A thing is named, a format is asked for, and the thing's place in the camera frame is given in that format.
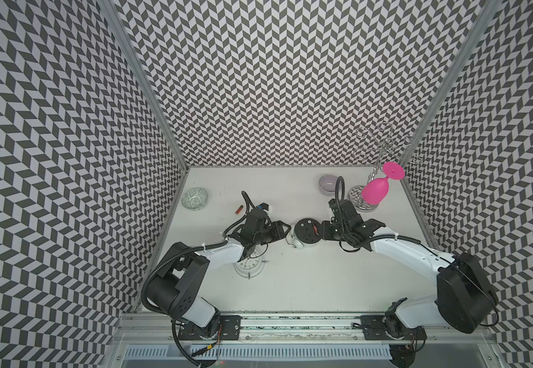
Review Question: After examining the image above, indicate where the green patterned glass dish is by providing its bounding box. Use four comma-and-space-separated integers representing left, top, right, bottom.
181, 187, 209, 211

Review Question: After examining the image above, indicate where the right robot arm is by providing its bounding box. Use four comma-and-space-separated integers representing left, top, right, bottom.
320, 177, 498, 340

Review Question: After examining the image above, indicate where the pink plastic wine glass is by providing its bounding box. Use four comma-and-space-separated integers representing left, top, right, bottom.
361, 162, 405, 205

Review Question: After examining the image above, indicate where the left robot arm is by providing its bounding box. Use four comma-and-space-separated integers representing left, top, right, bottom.
140, 191, 291, 337

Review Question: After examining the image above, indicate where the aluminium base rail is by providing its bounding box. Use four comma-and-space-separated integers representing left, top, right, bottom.
111, 311, 495, 345

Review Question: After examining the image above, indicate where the lilac small bowl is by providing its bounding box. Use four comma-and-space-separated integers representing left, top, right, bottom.
318, 174, 338, 196

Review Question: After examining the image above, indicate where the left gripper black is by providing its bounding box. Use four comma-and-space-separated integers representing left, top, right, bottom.
254, 219, 292, 245

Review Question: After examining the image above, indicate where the white alarm clock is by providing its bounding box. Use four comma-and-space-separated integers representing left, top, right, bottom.
234, 251, 266, 279
286, 218, 323, 250

